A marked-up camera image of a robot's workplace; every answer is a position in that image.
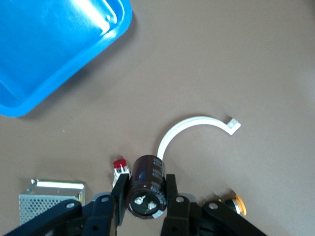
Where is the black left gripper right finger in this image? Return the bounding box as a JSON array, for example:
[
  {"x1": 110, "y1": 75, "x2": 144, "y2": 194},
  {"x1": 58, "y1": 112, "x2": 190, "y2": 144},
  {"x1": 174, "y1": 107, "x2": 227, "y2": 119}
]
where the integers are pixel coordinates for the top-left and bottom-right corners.
[{"x1": 161, "y1": 174, "x2": 268, "y2": 236}]

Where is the red push button switch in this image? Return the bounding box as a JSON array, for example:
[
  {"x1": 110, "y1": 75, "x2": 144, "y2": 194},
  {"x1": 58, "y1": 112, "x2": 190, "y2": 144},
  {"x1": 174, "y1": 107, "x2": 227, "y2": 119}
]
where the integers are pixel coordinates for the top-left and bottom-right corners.
[{"x1": 112, "y1": 159, "x2": 130, "y2": 187}]

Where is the perforated metal power supply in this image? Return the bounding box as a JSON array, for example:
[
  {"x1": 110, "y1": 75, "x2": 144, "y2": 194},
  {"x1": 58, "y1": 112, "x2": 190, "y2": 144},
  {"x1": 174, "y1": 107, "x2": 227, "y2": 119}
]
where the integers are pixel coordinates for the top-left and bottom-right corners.
[{"x1": 19, "y1": 178, "x2": 86, "y2": 226}]

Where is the blue plastic tray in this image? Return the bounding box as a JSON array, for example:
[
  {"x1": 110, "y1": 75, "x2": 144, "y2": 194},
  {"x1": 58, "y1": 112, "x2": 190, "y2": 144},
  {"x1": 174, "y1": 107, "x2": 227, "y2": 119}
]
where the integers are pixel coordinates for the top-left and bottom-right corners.
[{"x1": 0, "y1": 0, "x2": 133, "y2": 118}]

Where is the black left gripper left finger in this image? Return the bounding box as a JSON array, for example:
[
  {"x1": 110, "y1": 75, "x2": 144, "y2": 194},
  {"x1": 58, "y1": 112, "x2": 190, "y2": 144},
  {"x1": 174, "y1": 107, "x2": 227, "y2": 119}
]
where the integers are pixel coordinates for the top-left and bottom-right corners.
[{"x1": 4, "y1": 173, "x2": 130, "y2": 236}]

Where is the orange capped black push button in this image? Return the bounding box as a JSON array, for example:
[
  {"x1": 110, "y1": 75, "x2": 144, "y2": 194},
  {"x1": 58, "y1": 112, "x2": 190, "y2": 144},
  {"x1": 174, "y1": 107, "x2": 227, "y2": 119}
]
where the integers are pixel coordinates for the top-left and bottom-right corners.
[{"x1": 216, "y1": 188, "x2": 247, "y2": 216}]

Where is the dark brown cylindrical capacitor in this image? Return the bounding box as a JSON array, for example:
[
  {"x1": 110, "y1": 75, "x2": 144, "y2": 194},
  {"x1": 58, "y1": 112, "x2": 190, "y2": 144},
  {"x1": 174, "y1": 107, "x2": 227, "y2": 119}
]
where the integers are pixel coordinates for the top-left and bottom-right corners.
[{"x1": 125, "y1": 154, "x2": 168, "y2": 219}]

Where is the large white pipe clamp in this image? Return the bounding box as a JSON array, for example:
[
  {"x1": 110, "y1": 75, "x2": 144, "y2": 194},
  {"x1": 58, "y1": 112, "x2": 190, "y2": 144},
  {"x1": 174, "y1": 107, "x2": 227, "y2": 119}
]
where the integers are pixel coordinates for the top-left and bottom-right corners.
[{"x1": 156, "y1": 115, "x2": 241, "y2": 163}]

